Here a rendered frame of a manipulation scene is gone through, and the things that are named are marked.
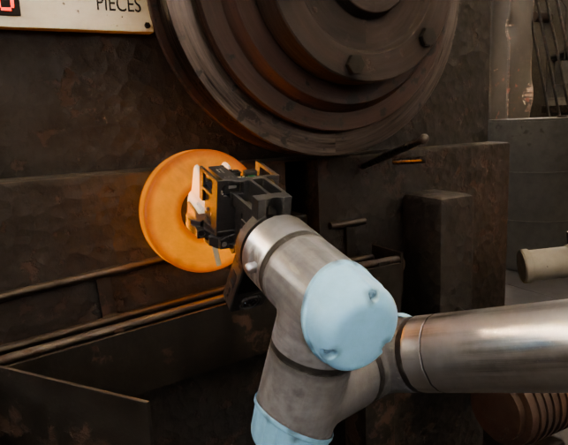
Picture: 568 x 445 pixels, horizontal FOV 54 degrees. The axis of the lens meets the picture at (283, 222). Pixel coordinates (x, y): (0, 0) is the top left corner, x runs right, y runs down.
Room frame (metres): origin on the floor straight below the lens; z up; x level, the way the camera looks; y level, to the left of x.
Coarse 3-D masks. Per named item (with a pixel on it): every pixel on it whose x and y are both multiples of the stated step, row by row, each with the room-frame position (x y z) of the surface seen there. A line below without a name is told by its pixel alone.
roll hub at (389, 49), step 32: (256, 0) 0.70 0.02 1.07; (288, 0) 0.67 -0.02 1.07; (320, 0) 0.70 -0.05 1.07; (352, 0) 0.70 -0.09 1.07; (384, 0) 0.72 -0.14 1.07; (416, 0) 0.77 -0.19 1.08; (448, 0) 0.78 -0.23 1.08; (288, 32) 0.67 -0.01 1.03; (320, 32) 0.69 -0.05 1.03; (352, 32) 0.72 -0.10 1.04; (384, 32) 0.74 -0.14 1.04; (416, 32) 0.76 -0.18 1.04; (320, 64) 0.69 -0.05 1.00; (384, 64) 0.73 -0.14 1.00
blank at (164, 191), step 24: (168, 168) 0.67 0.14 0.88; (192, 168) 0.69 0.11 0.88; (240, 168) 0.72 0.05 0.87; (144, 192) 0.67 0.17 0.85; (168, 192) 0.67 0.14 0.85; (144, 216) 0.66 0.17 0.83; (168, 216) 0.67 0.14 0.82; (168, 240) 0.67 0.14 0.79; (192, 240) 0.68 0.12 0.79; (192, 264) 0.68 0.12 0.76; (216, 264) 0.69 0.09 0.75
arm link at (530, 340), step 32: (416, 320) 0.52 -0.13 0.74; (448, 320) 0.49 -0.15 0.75; (480, 320) 0.46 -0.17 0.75; (512, 320) 0.44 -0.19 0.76; (544, 320) 0.42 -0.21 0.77; (384, 352) 0.51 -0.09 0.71; (416, 352) 0.49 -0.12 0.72; (448, 352) 0.47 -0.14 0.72; (480, 352) 0.45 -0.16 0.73; (512, 352) 0.43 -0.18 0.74; (544, 352) 0.41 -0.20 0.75; (384, 384) 0.50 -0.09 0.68; (416, 384) 0.49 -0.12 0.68; (448, 384) 0.47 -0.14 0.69; (480, 384) 0.45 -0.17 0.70; (512, 384) 0.43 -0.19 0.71; (544, 384) 0.41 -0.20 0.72
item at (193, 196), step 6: (198, 168) 0.65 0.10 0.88; (198, 174) 0.65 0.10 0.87; (198, 180) 0.65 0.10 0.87; (192, 186) 0.68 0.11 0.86; (198, 186) 0.65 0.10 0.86; (192, 192) 0.68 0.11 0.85; (198, 192) 0.65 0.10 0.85; (192, 198) 0.67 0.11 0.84; (198, 198) 0.65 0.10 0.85; (192, 204) 0.65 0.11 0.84; (198, 204) 0.65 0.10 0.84; (204, 204) 0.63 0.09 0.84; (198, 210) 0.63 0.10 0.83; (204, 210) 0.63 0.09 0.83
